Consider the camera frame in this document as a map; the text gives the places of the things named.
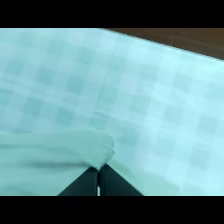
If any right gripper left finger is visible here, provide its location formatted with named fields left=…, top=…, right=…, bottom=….
left=57, top=166, right=100, bottom=197

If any white garment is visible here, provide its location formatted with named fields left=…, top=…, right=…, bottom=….
left=0, top=128, right=181, bottom=197

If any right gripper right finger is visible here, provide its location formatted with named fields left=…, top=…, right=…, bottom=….
left=98, top=163, right=145, bottom=197

